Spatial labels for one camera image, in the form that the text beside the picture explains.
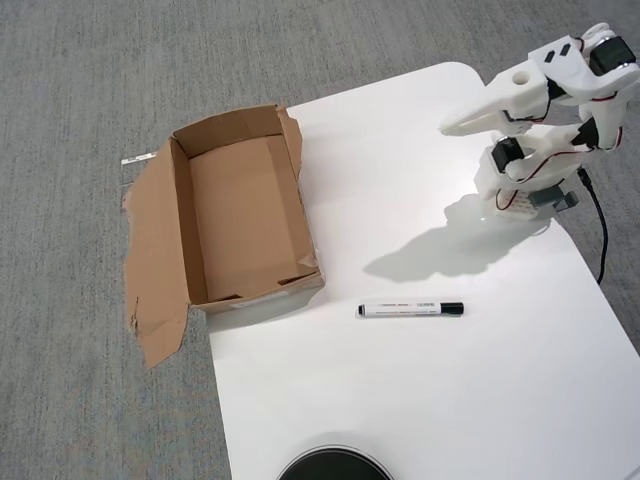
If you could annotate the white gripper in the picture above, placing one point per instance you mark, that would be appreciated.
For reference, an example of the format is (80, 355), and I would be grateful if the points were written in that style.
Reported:
(511, 93)

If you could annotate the white marker pen black cap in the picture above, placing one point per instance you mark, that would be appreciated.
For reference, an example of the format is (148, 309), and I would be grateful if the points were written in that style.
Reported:
(400, 309)

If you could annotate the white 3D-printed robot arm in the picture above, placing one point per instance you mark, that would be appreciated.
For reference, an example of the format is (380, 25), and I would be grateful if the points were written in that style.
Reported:
(565, 75)

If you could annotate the open brown cardboard box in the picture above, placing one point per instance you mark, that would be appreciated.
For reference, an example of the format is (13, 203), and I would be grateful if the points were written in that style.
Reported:
(240, 210)

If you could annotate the grey table clamp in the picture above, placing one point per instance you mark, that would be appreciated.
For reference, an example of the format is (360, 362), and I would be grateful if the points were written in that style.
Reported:
(552, 198)

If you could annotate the white paper strip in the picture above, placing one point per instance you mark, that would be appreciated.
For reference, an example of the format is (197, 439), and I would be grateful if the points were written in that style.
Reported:
(137, 159)

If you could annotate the black round disc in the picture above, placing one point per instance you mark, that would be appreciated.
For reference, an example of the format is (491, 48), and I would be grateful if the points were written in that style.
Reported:
(332, 465)

